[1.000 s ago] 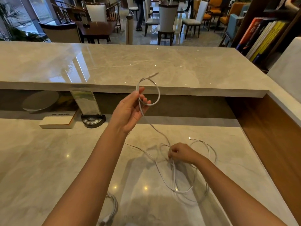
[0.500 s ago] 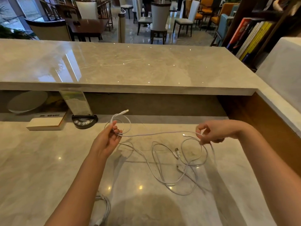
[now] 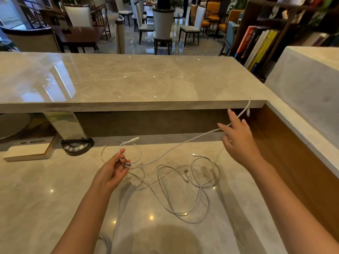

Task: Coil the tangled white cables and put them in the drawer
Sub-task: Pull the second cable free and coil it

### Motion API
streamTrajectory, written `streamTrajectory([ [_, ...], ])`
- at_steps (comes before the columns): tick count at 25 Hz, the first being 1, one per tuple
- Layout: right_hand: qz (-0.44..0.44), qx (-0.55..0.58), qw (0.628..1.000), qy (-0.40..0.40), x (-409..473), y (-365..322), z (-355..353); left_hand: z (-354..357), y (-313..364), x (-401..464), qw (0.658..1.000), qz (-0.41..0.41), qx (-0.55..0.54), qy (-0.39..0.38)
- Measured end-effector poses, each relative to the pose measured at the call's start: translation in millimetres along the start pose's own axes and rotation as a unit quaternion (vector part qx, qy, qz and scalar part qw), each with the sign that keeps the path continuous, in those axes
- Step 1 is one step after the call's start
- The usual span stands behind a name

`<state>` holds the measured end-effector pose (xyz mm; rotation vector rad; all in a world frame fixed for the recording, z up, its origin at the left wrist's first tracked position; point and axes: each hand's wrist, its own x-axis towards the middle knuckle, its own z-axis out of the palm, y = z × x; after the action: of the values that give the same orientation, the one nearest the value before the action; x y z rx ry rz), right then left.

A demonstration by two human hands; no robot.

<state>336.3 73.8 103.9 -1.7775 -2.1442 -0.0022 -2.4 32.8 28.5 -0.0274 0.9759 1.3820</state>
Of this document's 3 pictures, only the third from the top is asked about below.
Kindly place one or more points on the curved beige armchair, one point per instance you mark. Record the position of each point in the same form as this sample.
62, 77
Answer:
34, 40

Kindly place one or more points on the white cushioned wooden armchair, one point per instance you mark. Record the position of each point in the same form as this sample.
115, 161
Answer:
79, 15

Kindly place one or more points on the person's left hand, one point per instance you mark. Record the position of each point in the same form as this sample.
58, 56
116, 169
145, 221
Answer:
111, 174

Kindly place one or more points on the white dining chair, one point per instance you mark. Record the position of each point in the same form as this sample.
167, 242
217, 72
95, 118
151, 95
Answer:
189, 28
124, 12
147, 26

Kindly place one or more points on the round grey plate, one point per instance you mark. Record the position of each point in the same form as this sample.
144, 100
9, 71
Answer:
13, 125

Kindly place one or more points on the teal chair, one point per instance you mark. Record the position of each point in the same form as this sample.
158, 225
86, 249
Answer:
231, 31

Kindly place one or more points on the dark wooden bookshelf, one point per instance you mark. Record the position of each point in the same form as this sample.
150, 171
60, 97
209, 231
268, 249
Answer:
246, 15

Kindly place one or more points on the row of upright books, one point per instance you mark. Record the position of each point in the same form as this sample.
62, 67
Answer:
257, 47

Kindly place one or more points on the black round button base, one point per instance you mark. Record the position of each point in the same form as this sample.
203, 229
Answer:
76, 148

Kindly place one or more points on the person's right hand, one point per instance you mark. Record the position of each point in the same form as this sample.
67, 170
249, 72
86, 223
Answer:
241, 145

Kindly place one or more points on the dark yellow printed packet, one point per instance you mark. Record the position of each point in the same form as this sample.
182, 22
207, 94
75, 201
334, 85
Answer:
39, 126

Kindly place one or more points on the person's left forearm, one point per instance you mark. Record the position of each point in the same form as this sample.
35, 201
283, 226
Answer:
82, 224

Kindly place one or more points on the orange chair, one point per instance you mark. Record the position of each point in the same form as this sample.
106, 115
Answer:
213, 7
234, 17

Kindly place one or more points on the dark wooden frame armchair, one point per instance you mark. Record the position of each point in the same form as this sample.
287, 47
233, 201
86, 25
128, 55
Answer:
50, 17
100, 18

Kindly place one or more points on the tall white high-back chair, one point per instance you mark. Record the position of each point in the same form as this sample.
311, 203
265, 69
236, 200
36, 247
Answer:
163, 21

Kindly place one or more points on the clear acrylic sign holder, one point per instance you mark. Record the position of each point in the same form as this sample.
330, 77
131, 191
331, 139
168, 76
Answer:
66, 125

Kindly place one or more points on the white flat box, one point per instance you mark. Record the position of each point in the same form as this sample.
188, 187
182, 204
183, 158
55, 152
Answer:
26, 152

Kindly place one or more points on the dark wooden table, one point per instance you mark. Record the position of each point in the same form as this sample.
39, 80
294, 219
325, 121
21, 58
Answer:
79, 33

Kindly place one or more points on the green potted plant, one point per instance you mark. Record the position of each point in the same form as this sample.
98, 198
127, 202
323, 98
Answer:
5, 46

